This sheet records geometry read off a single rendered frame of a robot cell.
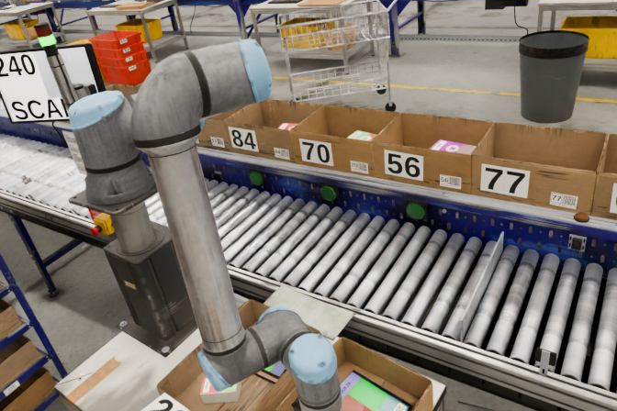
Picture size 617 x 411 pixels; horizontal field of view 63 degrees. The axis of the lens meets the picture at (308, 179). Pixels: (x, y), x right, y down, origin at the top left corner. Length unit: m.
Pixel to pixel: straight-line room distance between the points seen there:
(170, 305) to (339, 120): 1.19
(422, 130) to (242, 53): 1.44
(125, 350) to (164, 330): 0.15
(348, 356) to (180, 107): 0.93
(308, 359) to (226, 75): 0.56
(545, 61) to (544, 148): 2.32
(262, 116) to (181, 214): 1.79
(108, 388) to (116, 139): 0.74
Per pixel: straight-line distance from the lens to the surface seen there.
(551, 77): 4.46
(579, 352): 1.64
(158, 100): 0.86
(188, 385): 1.61
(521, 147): 2.15
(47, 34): 2.07
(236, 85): 0.89
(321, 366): 1.04
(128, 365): 1.76
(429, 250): 1.90
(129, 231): 1.58
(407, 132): 2.27
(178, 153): 0.89
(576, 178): 1.84
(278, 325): 1.13
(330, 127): 2.45
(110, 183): 1.48
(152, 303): 1.66
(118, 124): 1.44
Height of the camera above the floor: 1.94
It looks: 30 degrees down
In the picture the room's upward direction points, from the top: 9 degrees counter-clockwise
